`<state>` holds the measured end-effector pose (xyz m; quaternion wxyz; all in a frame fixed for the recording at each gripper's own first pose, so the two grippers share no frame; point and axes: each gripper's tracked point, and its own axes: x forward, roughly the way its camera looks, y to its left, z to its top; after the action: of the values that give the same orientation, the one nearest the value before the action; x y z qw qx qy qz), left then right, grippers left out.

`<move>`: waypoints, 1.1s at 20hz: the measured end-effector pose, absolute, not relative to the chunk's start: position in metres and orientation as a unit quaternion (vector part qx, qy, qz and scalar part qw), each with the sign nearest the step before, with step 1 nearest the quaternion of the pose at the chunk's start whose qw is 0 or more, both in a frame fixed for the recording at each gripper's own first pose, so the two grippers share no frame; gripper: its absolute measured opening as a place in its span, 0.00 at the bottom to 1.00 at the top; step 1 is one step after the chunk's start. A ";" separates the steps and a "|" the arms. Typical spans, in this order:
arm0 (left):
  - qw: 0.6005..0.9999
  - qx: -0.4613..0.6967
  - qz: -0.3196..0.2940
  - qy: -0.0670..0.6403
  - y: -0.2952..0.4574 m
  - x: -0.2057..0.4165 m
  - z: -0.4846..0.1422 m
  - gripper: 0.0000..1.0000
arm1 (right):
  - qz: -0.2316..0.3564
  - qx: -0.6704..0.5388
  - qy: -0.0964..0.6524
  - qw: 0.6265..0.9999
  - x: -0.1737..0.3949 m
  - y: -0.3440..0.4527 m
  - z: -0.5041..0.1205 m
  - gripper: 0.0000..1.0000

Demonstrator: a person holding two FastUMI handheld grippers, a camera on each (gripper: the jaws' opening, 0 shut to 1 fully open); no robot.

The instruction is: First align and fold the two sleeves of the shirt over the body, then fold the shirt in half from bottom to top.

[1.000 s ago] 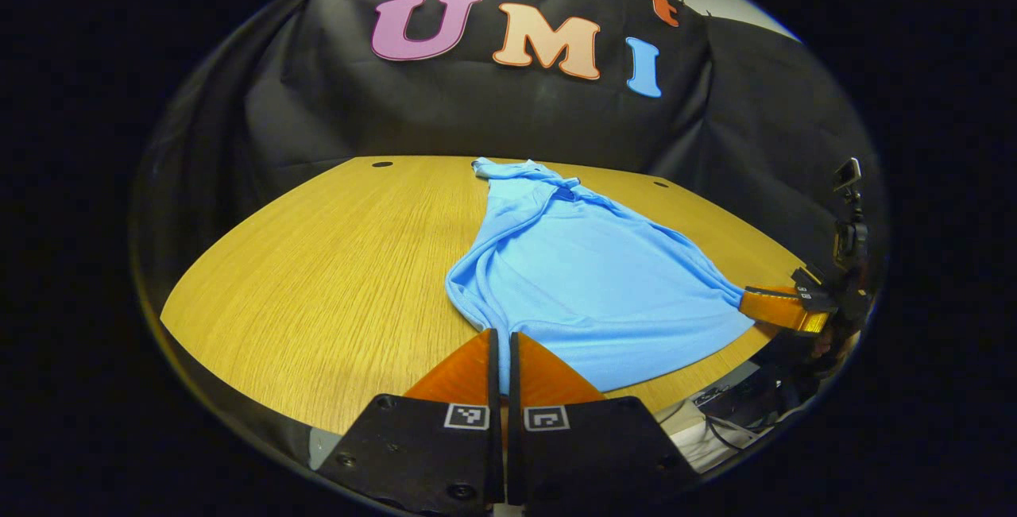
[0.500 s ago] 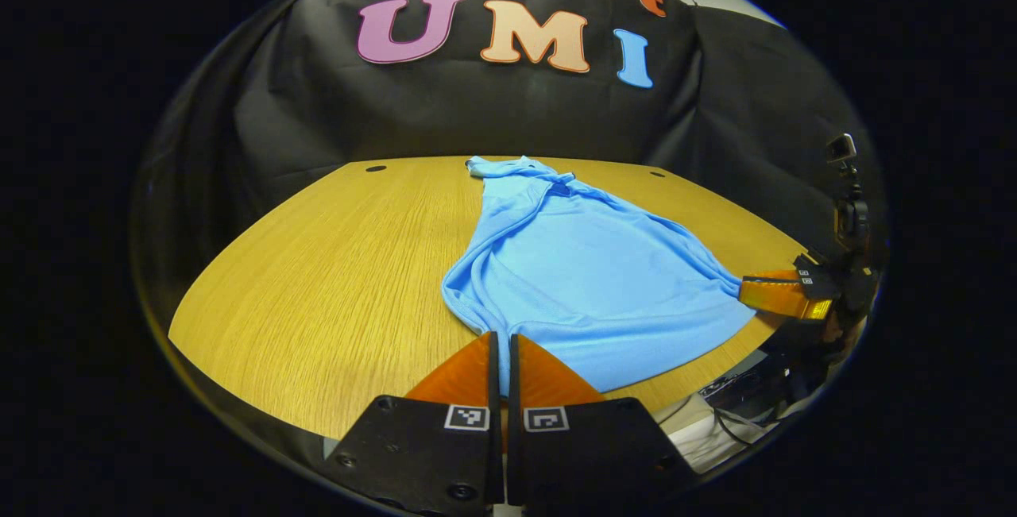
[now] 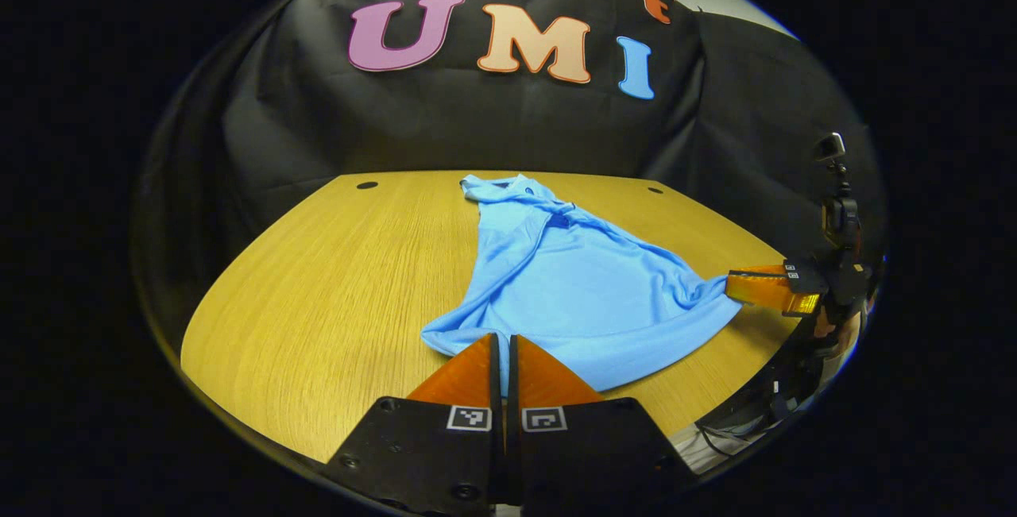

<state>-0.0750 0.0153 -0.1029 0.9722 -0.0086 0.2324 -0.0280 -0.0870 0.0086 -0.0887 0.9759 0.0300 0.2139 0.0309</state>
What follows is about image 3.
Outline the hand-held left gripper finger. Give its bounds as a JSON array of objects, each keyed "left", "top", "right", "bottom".
[
  {"left": 321, "top": 332, "right": 507, "bottom": 515},
  {"left": 507, "top": 334, "right": 698, "bottom": 515}
]

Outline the light blue T-shirt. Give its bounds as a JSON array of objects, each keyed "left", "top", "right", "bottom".
[{"left": 420, "top": 174, "right": 744, "bottom": 392}]

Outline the black backdrop cloth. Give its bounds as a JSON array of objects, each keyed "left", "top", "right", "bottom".
[{"left": 131, "top": 0, "right": 889, "bottom": 359}]

